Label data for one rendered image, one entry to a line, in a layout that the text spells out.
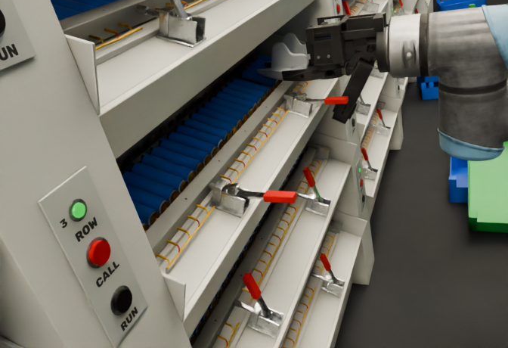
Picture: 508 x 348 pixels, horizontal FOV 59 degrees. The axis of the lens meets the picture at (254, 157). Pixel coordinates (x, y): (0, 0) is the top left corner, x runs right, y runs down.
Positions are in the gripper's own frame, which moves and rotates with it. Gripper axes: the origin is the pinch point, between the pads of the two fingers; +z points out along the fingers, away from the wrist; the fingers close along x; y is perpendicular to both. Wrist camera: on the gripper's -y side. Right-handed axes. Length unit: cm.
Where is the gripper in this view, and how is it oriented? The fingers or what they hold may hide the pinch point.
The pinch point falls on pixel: (269, 70)
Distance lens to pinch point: 78.0
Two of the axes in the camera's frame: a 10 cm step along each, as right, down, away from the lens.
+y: -2.0, -8.7, -4.5
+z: -9.1, -0.1, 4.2
